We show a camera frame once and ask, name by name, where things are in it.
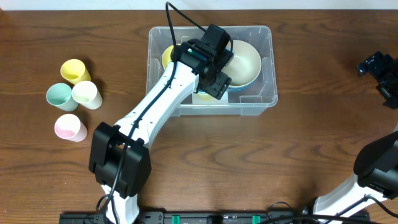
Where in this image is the white cup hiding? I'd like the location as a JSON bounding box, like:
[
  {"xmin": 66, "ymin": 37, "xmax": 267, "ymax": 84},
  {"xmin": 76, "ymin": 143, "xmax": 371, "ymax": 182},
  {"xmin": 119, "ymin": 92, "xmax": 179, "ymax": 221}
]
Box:
[{"xmin": 72, "ymin": 81, "xmax": 103, "ymax": 110}]

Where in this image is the light blue cup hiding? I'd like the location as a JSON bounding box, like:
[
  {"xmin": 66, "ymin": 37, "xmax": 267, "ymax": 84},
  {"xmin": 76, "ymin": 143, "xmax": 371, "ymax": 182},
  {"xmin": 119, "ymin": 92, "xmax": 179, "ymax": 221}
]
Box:
[{"xmin": 197, "ymin": 90, "xmax": 207, "ymax": 95}]

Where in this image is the white label in container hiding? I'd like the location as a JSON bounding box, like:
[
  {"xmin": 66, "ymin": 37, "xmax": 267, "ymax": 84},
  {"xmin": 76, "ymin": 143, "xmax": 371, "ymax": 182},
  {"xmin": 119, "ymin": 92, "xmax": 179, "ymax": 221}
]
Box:
[{"xmin": 192, "ymin": 92, "xmax": 228, "ymax": 105}]

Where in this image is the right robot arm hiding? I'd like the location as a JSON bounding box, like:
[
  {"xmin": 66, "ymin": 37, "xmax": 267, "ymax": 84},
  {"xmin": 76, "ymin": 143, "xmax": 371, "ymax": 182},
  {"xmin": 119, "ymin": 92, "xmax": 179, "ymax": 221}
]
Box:
[{"xmin": 308, "ymin": 52, "xmax": 397, "ymax": 218}]

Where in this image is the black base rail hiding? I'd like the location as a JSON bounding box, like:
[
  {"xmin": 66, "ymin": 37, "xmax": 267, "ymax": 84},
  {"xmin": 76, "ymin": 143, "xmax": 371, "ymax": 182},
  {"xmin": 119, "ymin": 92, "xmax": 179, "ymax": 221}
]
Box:
[{"xmin": 58, "ymin": 211, "xmax": 371, "ymax": 224}]

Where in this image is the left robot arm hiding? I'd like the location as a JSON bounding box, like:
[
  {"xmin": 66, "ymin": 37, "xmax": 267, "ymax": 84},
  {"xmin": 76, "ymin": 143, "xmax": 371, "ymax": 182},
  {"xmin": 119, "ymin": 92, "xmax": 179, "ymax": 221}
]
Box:
[{"xmin": 89, "ymin": 24, "xmax": 233, "ymax": 223}]

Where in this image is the beige large bowl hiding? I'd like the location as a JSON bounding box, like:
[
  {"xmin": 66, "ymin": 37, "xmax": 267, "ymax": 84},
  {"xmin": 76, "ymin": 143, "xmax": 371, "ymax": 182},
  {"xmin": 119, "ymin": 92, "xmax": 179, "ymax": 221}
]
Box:
[{"xmin": 222, "ymin": 40, "xmax": 262, "ymax": 86}]

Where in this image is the mint green cup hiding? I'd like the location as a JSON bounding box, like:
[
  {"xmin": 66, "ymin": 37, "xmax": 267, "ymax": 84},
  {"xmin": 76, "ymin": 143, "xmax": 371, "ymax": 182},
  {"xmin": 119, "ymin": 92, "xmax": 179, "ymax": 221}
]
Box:
[{"xmin": 46, "ymin": 83, "xmax": 78, "ymax": 111}]

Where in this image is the clear plastic storage container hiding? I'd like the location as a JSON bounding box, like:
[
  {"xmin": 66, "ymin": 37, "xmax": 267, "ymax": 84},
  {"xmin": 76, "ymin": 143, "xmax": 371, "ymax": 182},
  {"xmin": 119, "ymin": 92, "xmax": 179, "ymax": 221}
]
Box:
[{"xmin": 146, "ymin": 26, "xmax": 278, "ymax": 116}]

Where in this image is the pink cup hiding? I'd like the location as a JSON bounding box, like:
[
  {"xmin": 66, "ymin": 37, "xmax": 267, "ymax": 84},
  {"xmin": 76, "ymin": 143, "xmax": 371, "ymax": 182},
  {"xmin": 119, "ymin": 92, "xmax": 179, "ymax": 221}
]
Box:
[{"xmin": 54, "ymin": 114, "xmax": 88, "ymax": 142}]

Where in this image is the yellow cup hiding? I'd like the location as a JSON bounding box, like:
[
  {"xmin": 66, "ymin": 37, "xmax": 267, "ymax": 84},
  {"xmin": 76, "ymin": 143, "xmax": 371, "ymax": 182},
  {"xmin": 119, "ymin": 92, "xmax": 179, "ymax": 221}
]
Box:
[
  {"xmin": 60, "ymin": 59, "xmax": 91, "ymax": 85},
  {"xmin": 197, "ymin": 94, "xmax": 214, "ymax": 101}
]

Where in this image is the yellow small bowl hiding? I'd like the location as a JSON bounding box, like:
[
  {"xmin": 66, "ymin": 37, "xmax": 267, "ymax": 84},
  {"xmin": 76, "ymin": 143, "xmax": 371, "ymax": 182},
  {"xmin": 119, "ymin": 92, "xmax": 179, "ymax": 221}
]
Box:
[{"xmin": 161, "ymin": 45, "xmax": 174, "ymax": 70}]

